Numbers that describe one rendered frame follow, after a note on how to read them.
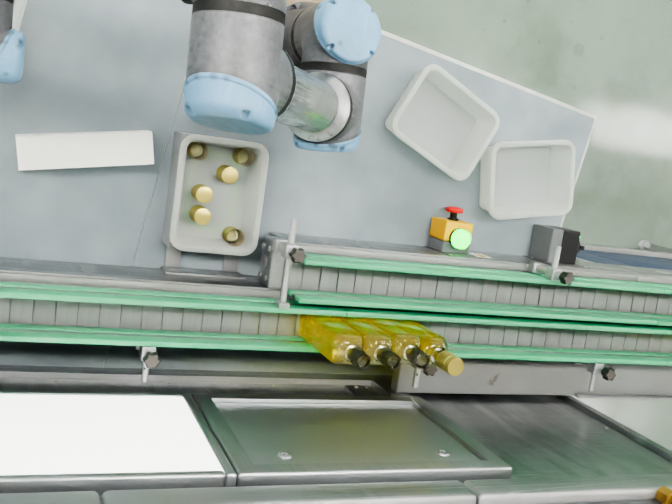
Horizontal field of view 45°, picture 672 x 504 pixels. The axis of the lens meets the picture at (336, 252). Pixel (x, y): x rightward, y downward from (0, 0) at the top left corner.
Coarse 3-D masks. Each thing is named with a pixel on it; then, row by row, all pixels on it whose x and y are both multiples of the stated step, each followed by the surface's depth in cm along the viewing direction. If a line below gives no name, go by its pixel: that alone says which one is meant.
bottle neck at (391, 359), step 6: (378, 348) 146; (384, 348) 146; (378, 354) 145; (384, 354) 144; (390, 354) 143; (396, 354) 143; (378, 360) 146; (384, 360) 143; (390, 360) 146; (396, 360) 144; (390, 366) 143; (396, 366) 143
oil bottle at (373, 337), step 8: (344, 320) 158; (352, 320) 158; (360, 320) 159; (352, 328) 153; (360, 328) 152; (368, 328) 153; (376, 328) 154; (368, 336) 148; (376, 336) 148; (384, 336) 149; (368, 344) 147; (376, 344) 147; (384, 344) 148; (392, 344) 149; (368, 352) 147; (376, 360) 147
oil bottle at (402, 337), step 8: (368, 320) 161; (376, 320) 159; (384, 320) 160; (392, 320) 161; (384, 328) 154; (392, 328) 154; (400, 328) 155; (392, 336) 151; (400, 336) 150; (408, 336) 151; (416, 336) 151; (400, 344) 149; (408, 344) 149; (416, 344) 150; (400, 352) 149; (400, 360) 150
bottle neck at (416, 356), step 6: (408, 348) 148; (414, 348) 148; (408, 354) 147; (414, 354) 146; (420, 354) 145; (426, 354) 145; (408, 360) 148; (414, 360) 145; (420, 360) 147; (426, 360) 146; (420, 366) 145; (426, 366) 146
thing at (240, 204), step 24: (216, 144) 158; (240, 144) 157; (192, 168) 161; (216, 168) 163; (240, 168) 165; (264, 168) 159; (216, 192) 164; (240, 192) 166; (264, 192) 160; (216, 216) 165; (240, 216) 167; (192, 240) 161; (216, 240) 165
